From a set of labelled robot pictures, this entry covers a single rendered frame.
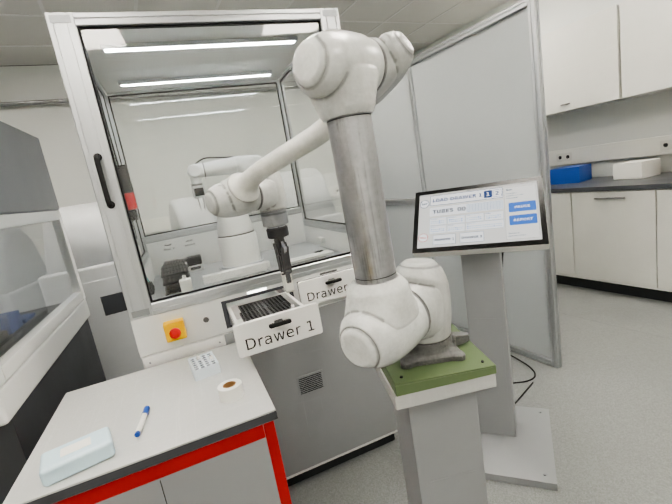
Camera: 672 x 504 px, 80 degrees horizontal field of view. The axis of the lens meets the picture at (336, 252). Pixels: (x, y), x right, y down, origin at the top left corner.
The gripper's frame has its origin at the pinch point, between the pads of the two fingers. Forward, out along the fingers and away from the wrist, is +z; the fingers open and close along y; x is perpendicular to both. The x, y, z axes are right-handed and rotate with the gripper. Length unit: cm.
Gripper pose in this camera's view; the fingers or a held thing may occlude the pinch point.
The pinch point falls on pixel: (287, 281)
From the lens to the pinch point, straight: 143.9
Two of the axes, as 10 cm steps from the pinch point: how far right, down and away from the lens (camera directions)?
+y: -3.7, -1.2, 9.2
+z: 1.7, 9.7, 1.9
